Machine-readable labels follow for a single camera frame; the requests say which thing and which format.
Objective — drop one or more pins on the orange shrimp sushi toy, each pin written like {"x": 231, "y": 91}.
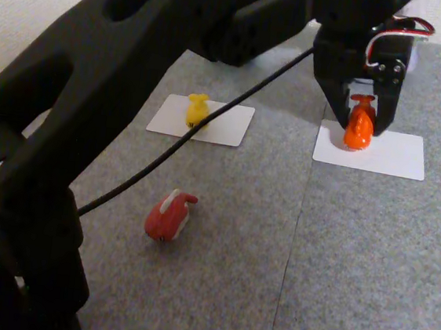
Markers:
{"x": 359, "y": 137}

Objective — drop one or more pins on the yellow egg sushi toy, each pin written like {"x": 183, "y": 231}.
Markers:
{"x": 197, "y": 111}

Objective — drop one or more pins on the red tuna sushi toy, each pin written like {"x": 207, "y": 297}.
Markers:
{"x": 169, "y": 219}

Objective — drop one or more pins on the white rectangular card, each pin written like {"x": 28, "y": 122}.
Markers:
{"x": 395, "y": 155}
{"x": 228, "y": 126}

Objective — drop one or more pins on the grey felt mat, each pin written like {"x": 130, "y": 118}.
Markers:
{"x": 385, "y": 249}
{"x": 215, "y": 251}

